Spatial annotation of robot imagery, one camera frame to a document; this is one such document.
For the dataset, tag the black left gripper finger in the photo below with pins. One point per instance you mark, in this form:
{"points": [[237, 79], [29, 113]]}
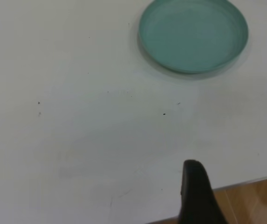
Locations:
{"points": [[197, 198]]}

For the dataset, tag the green round plate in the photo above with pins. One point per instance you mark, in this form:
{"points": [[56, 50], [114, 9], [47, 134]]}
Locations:
{"points": [[191, 37]]}

